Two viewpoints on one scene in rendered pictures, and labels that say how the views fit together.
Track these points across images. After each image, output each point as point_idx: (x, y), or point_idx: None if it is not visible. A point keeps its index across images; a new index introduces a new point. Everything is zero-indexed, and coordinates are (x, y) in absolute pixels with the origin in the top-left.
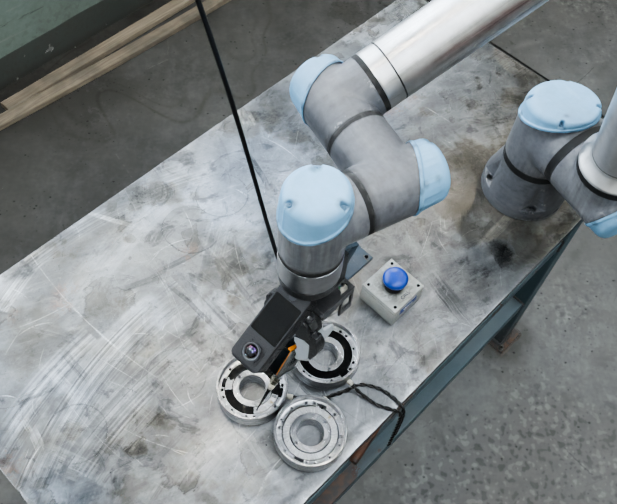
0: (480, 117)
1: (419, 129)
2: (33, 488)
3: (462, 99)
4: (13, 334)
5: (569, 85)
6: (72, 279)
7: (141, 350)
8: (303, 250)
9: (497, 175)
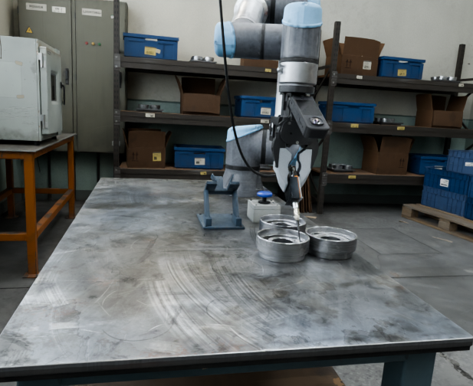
0: (193, 188)
1: (178, 194)
2: (270, 342)
3: (178, 187)
4: (96, 307)
5: (238, 125)
6: (94, 273)
7: (199, 270)
8: (316, 33)
9: (235, 180)
